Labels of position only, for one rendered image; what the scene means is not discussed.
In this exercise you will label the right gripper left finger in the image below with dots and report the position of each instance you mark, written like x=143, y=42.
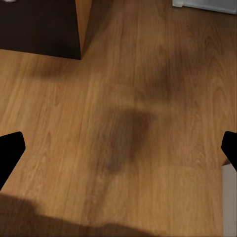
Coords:
x=12, y=147

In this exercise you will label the cabinet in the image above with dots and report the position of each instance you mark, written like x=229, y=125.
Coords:
x=46, y=27

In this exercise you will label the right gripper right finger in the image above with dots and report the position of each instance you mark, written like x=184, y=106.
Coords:
x=229, y=147

